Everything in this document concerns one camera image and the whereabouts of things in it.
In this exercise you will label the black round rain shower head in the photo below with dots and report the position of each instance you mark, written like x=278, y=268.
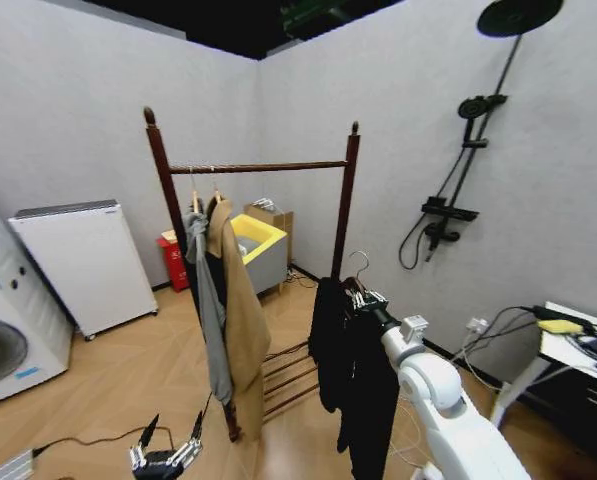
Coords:
x=518, y=15

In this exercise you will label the black drawer unit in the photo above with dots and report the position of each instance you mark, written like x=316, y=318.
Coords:
x=578, y=410

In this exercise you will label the cardboard box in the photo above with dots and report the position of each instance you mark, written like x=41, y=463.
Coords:
x=280, y=220

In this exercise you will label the white table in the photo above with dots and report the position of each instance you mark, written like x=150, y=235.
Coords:
x=558, y=350

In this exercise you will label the grey hooded garment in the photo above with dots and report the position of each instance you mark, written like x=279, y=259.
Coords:
x=209, y=310

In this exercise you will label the yellow object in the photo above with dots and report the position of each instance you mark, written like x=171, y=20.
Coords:
x=558, y=326

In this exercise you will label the black shower rail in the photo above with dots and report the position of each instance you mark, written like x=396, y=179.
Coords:
x=498, y=85

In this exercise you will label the white wall socket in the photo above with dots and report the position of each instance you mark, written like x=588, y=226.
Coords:
x=477, y=324

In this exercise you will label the black hand shower head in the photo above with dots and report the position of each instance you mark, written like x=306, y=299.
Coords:
x=472, y=108

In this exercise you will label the white washing machine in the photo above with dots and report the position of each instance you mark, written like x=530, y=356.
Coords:
x=13, y=340

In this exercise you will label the dark wooden clothes rack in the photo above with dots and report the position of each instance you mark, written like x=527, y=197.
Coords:
x=258, y=166

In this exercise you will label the black garment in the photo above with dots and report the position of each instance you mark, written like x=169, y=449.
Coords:
x=358, y=370

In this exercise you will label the wooden hanger with metal hook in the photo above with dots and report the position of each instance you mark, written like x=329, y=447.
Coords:
x=360, y=280

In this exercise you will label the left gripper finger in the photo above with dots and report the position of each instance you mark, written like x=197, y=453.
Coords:
x=190, y=445
x=142, y=447

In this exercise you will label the red box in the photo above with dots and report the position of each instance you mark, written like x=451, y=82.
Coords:
x=174, y=265

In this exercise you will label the white box-shaped appliance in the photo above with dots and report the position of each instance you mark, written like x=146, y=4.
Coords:
x=88, y=270

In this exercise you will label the black shower mixer with shelf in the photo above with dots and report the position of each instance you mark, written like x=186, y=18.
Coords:
x=448, y=212

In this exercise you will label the tan long coat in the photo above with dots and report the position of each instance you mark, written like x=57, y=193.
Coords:
x=243, y=320

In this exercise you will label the light wooden hanger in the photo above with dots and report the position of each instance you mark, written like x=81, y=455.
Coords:
x=194, y=201
x=216, y=192

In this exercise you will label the green ceiling structure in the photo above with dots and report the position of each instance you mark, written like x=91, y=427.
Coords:
x=318, y=15

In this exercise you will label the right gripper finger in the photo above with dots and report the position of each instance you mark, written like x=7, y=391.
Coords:
x=360, y=301
x=378, y=297

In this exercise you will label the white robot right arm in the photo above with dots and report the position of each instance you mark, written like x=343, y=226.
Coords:
x=443, y=415

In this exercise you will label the yellow and grey tub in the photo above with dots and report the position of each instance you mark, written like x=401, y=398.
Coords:
x=265, y=260

